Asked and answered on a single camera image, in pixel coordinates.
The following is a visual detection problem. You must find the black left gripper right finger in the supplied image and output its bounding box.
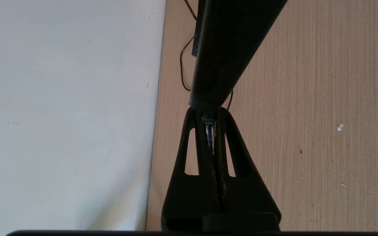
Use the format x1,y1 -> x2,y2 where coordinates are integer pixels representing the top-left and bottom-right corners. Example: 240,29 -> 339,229
214,110 -> 281,213

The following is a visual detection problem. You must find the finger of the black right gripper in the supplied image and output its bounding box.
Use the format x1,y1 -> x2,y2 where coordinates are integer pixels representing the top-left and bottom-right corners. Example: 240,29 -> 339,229
192,0 -> 247,107
210,0 -> 288,107

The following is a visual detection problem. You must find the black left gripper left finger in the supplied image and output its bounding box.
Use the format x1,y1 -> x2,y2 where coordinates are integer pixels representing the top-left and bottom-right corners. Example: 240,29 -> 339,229
161,108 -> 217,230

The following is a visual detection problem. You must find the black USB cable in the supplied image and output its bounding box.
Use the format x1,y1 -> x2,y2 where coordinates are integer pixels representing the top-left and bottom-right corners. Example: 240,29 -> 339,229
180,0 -> 234,111

